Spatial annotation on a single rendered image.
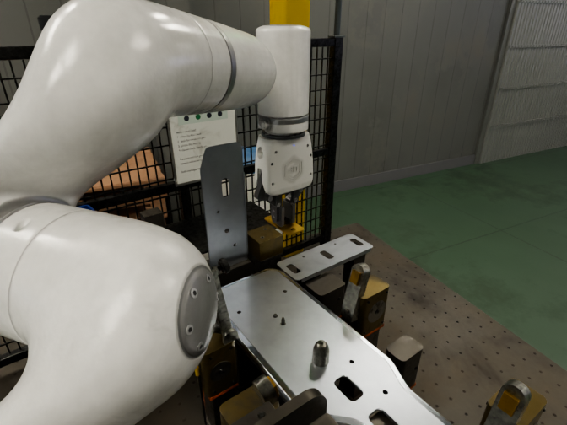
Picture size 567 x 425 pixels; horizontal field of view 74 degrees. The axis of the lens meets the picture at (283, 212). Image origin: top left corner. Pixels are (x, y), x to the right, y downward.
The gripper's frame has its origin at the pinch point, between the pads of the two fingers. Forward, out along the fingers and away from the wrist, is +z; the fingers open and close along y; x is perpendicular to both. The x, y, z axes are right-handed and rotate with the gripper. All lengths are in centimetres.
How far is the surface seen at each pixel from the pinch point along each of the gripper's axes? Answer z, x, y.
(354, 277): 18.2, -5.7, 15.2
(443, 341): 57, -10, 55
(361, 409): 27.5, -24.5, -1.4
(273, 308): 27.4, 5.6, 1.2
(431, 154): 105, 192, 355
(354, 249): 27.3, 12.7, 35.2
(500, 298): 127, 24, 192
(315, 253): 27.3, 17.9, 24.3
